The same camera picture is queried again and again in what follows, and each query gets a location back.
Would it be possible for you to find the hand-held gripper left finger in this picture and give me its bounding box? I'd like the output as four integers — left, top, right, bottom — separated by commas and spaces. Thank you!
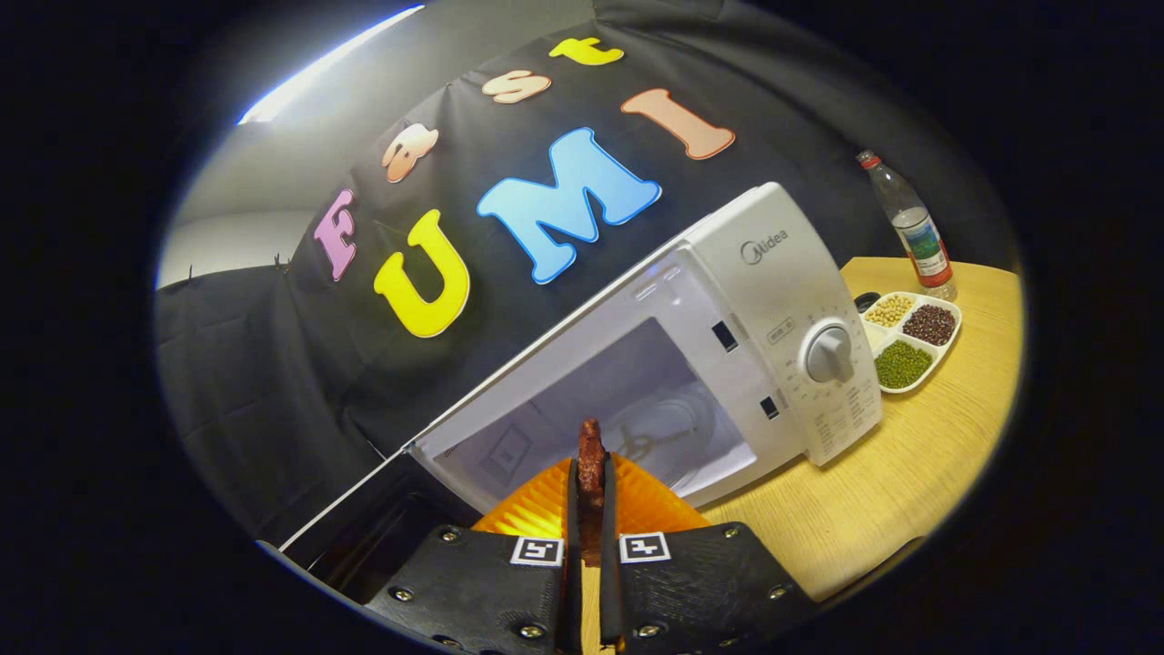
364, 455, 583, 655

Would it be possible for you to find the ceiling light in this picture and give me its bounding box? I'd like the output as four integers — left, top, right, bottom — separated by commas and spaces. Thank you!
238, 5, 426, 126

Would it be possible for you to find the reddish brown meat slice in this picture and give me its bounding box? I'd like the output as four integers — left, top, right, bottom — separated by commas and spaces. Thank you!
577, 418, 607, 567

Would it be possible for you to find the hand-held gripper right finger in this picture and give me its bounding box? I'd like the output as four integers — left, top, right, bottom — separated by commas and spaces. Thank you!
598, 453, 817, 655

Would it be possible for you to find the clear plastic bottle red cap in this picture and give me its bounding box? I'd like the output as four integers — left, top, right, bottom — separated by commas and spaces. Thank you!
857, 150, 958, 301

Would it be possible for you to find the white toaster oven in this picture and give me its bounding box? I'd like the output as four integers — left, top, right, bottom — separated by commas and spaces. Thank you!
257, 182, 883, 606

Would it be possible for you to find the white divided bean dish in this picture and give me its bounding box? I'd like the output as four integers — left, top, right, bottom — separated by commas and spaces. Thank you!
855, 291, 963, 395

